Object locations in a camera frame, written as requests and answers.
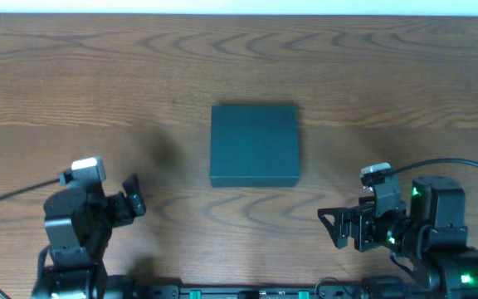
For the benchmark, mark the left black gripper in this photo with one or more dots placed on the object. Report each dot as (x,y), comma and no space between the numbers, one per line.
(127,203)

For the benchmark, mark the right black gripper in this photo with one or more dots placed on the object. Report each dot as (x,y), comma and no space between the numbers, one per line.
(355,227)

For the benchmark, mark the dark green gift box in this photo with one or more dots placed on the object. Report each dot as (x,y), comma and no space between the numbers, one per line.
(254,146)

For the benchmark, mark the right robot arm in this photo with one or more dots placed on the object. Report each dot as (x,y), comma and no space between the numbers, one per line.
(430,231)

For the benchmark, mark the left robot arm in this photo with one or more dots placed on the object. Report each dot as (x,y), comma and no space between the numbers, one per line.
(79,221)

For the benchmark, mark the black mounting rail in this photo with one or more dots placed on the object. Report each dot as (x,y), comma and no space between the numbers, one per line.
(260,292)

